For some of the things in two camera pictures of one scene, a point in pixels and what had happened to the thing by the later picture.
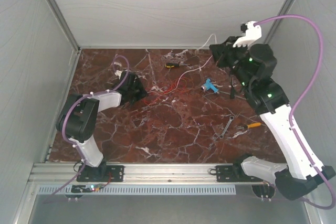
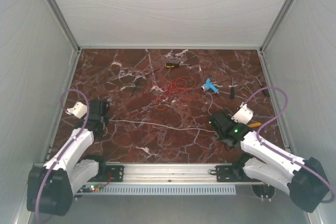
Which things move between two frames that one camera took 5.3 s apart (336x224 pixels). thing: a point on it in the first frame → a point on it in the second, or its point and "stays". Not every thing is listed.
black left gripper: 142,93 → 106,119
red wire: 158,97 → 159,91
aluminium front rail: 65,173 stays
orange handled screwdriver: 250,126 stays
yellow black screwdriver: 170,65 stays
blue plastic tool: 209,85 stays
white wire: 202,66 → 147,123
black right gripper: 220,51 → 229,118
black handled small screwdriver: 232,90 stays
